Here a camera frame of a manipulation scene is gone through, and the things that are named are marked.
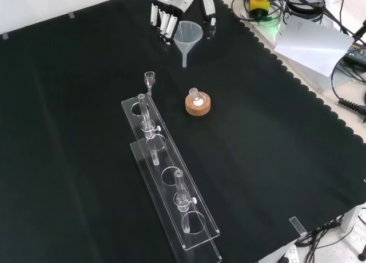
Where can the translucent plastic funnel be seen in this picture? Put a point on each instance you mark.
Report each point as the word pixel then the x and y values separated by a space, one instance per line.
pixel 187 34

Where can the clear acrylic funnel stand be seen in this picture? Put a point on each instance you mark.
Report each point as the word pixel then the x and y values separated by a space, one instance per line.
pixel 171 171

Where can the yellow stop button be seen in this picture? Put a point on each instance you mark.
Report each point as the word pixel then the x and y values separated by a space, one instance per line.
pixel 259 3

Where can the round-bottom glass flask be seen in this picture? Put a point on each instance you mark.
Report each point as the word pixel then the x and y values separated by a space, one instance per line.
pixel 196 98

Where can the grey tape piece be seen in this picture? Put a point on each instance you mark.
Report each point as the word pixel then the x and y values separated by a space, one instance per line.
pixel 5 36
pixel 71 15

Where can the black cylindrical base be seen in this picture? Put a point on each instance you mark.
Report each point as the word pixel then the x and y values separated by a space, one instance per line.
pixel 303 8

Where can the pale board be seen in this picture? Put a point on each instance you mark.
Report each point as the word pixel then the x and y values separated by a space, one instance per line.
pixel 311 43

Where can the black cloth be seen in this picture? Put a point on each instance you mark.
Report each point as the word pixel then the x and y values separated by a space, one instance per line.
pixel 71 131

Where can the black power adapter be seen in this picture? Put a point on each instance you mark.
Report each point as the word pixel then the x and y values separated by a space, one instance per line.
pixel 356 54

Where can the clear plastic clip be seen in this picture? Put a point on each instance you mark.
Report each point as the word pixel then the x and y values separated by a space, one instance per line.
pixel 297 226

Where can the white power strip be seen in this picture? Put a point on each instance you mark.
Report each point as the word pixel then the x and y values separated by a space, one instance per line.
pixel 290 254

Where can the white table leg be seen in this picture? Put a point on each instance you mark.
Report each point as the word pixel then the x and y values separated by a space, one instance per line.
pixel 354 217

